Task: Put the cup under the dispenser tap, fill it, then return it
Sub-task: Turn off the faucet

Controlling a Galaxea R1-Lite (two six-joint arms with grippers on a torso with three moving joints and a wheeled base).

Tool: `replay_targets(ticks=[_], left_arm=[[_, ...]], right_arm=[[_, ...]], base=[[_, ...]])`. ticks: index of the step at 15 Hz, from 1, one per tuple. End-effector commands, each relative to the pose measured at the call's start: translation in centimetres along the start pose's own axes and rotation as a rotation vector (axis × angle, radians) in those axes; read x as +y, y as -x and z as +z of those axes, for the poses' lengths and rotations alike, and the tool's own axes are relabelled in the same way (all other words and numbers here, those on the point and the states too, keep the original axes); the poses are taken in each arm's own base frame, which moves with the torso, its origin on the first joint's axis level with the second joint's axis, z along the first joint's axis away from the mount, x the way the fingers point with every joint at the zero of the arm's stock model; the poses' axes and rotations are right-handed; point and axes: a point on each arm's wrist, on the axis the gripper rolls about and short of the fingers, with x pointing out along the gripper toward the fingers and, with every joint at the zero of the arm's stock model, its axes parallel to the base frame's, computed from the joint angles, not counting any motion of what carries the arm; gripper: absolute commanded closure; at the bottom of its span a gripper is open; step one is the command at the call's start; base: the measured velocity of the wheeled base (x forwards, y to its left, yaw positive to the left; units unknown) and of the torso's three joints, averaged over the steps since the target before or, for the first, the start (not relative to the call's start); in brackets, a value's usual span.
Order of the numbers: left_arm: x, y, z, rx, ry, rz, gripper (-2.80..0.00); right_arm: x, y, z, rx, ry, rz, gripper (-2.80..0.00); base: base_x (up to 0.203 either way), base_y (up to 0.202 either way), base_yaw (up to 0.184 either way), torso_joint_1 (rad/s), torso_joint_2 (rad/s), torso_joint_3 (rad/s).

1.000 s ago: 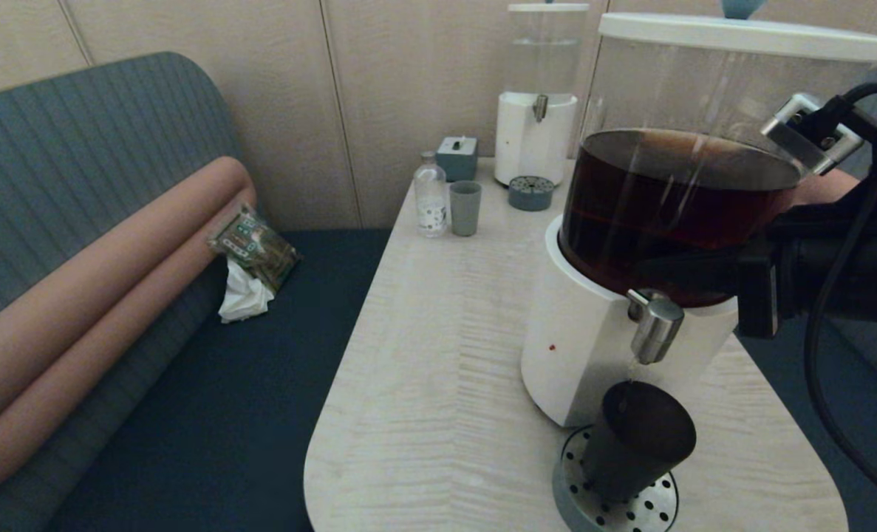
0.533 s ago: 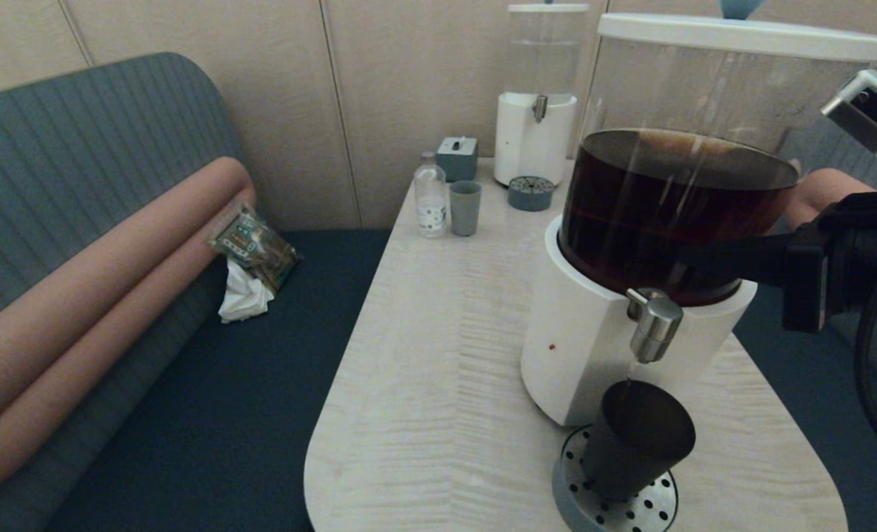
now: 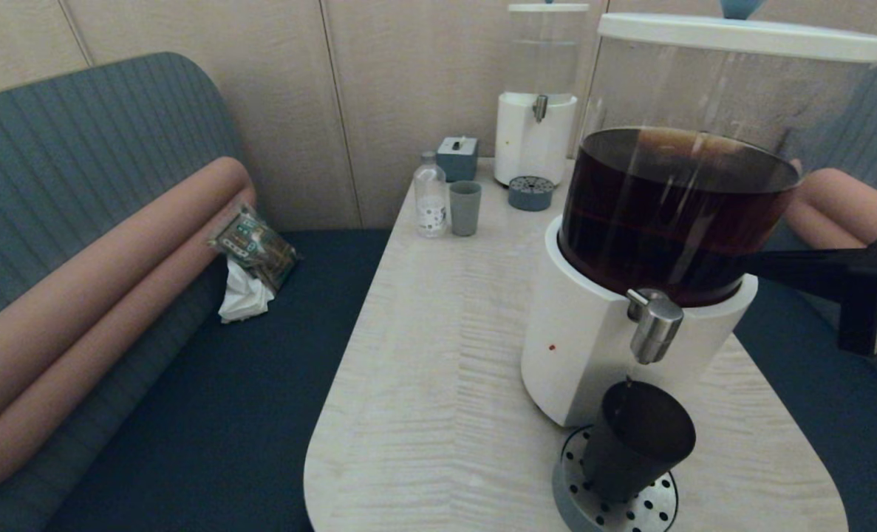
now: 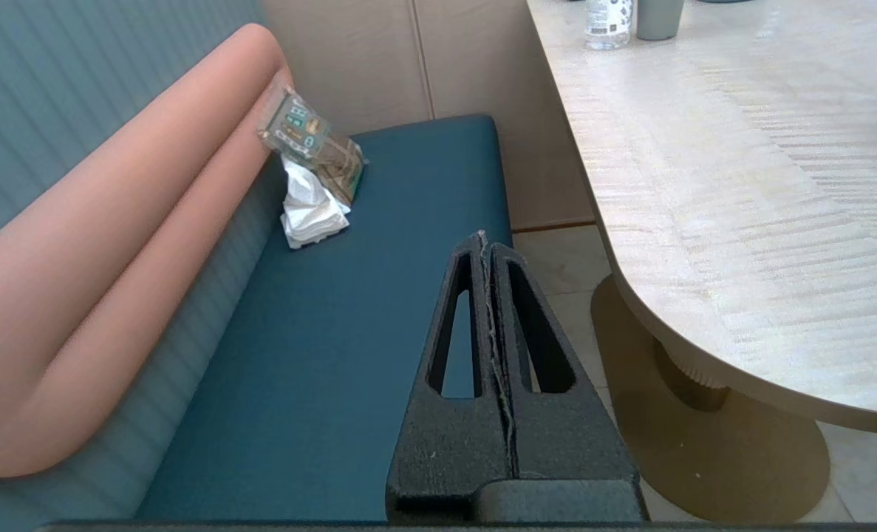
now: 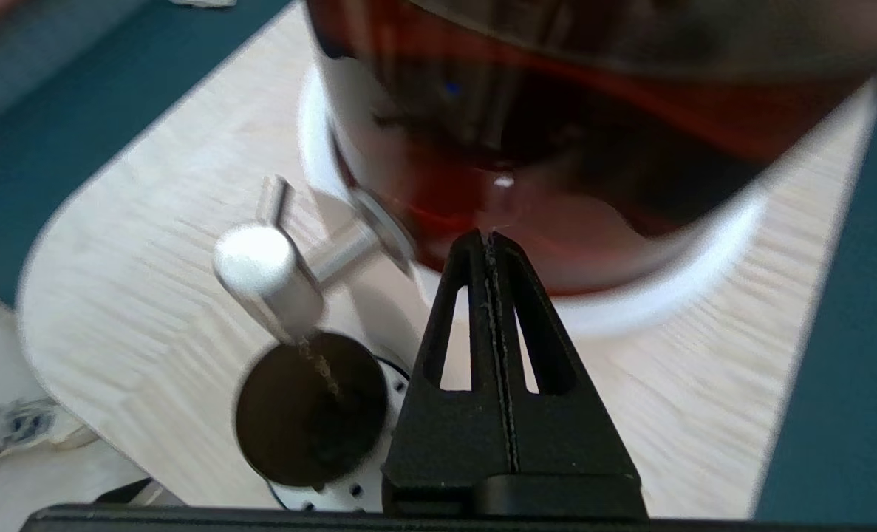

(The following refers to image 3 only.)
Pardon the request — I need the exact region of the large dark tea dispenser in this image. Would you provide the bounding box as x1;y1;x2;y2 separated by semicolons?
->
521;0;877;429

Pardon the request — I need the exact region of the black tapered cup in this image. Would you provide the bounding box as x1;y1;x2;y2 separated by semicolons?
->
582;381;697;503

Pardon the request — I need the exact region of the grey-blue cup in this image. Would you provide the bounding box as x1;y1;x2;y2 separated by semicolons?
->
449;181;482;237

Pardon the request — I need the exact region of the pink right bolster cushion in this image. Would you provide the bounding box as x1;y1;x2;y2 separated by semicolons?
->
782;168;877;250

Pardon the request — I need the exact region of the pink bolster cushion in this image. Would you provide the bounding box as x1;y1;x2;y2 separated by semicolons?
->
0;157;258;497
782;168;877;250

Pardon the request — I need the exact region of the teal right bench sofa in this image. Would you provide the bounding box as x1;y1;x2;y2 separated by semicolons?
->
734;61;877;532

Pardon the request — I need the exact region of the teal bench sofa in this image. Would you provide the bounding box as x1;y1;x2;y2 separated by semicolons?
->
0;52;391;532
734;61;877;532

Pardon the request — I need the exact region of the small blue-grey perforated drip tray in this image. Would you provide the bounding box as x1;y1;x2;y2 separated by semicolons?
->
508;176;556;212

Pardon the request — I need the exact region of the small clear water dispenser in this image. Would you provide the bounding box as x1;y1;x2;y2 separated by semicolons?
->
494;0;591;188

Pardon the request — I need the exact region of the large blue-grey perforated drip tray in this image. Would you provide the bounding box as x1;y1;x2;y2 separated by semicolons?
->
553;425;680;532

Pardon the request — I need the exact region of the blue-grey tissue box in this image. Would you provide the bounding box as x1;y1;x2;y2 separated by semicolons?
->
436;137;480;183

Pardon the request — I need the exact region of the clear plastic bottle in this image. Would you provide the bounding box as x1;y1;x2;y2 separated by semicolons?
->
413;151;448;239

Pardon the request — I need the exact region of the green snack packet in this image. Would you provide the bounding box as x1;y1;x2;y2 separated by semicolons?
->
208;205;300;294

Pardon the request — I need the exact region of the crumpled white tissue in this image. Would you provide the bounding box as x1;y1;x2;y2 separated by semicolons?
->
218;259;275;324

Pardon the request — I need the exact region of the pink left bolster cushion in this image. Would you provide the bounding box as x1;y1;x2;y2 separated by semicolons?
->
0;157;258;497

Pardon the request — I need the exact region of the teal left bench sofa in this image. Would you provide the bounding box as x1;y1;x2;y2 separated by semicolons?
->
0;52;391;532

